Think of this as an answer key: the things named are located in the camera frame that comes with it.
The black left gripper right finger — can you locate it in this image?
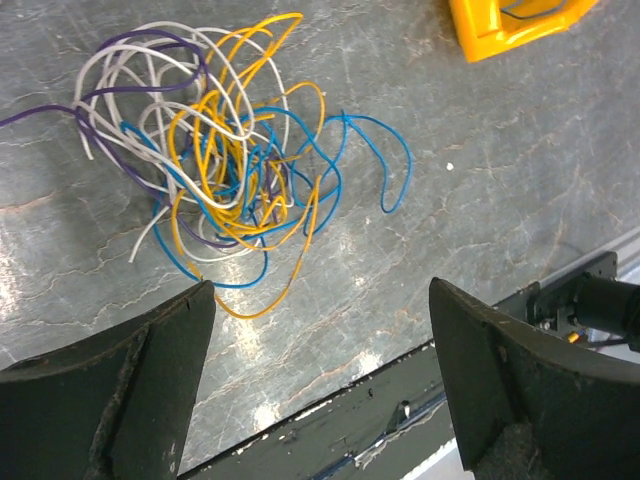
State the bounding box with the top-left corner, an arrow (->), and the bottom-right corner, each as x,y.
429,278 -> 639,479

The cable bundle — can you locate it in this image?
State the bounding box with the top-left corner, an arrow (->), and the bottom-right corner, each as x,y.
0,12 -> 414,321

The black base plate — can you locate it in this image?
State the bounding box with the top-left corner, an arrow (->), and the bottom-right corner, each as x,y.
187,285 -> 541,479

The yellow plastic bin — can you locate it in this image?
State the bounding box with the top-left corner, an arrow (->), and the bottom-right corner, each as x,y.
448,0 -> 597,63

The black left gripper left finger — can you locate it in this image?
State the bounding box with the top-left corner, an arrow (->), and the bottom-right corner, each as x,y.
1,281 -> 215,479

